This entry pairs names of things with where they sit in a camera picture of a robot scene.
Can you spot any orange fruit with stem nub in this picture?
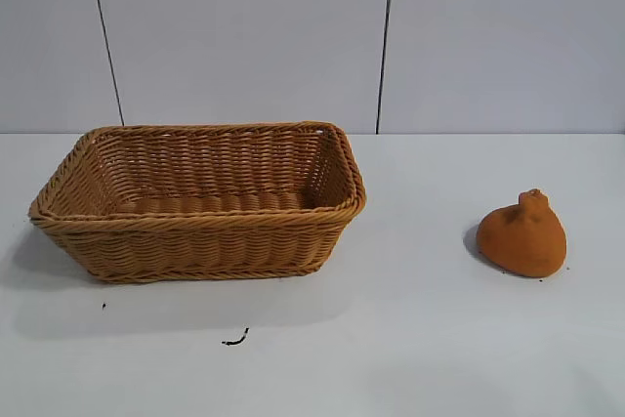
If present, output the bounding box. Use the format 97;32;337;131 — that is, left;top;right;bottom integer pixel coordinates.
476;188;569;281

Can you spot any brown woven wicker basket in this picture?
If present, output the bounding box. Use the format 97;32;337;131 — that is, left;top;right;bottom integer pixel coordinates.
27;119;368;285

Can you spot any curved black debris piece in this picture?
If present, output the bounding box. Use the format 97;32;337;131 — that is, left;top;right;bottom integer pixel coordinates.
221;327;251;346

